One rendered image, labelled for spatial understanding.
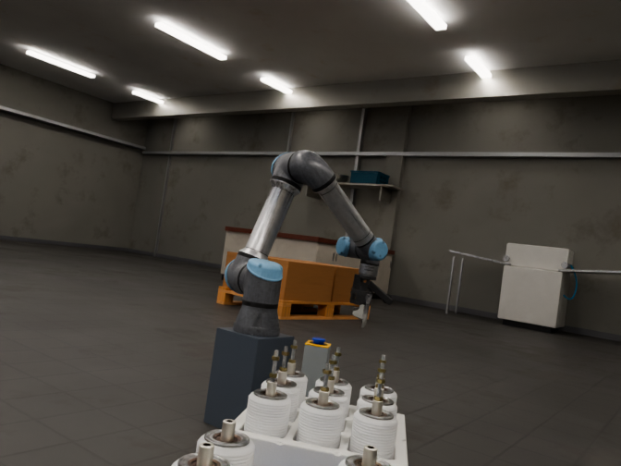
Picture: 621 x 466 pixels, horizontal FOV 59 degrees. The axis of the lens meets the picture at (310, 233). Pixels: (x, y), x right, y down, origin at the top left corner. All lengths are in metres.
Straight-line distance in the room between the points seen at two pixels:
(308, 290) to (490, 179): 4.52
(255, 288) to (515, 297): 5.94
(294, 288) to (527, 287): 3.67
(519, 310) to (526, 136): 2.61
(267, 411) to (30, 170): 11.36
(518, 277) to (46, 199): 9.29
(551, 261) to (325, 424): 6.40
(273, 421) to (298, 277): 3.43
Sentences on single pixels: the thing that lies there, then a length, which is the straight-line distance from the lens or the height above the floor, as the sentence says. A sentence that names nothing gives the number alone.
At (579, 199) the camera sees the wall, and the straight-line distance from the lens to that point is 8.21.
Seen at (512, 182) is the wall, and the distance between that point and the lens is 8.46.
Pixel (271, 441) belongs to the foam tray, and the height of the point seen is 0.18.
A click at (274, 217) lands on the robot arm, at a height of 0.68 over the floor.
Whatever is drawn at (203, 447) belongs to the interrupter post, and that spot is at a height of 0.28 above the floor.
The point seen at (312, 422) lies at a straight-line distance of 1.22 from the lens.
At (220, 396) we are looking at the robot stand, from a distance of 1.79.
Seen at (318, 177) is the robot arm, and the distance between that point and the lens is 1.82.
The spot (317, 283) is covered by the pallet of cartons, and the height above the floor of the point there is 0.32.
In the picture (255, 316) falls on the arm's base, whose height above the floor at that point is 0.36.
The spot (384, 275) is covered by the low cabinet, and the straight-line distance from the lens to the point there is 8.69.
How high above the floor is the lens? 0.58
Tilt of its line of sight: 2 degrees up
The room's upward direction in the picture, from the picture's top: 8 degrees clockwise
